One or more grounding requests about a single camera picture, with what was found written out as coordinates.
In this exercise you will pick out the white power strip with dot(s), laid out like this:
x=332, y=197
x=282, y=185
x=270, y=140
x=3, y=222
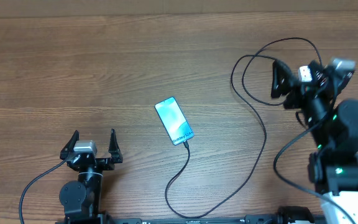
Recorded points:
x=304, y=74

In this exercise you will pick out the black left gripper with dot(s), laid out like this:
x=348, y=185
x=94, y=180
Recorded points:
x=107, y=164

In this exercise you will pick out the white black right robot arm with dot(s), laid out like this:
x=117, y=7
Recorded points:
x=333, y=167

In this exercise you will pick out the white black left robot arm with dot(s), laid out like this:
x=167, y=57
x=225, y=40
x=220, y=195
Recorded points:
x=81, y=198

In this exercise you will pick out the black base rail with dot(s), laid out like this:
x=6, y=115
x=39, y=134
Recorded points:
x=248, y=219

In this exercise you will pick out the blue screen smartphone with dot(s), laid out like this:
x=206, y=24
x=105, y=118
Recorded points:
x=174, y=121

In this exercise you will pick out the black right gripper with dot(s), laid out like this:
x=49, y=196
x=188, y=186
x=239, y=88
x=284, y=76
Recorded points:
x=299, y=94

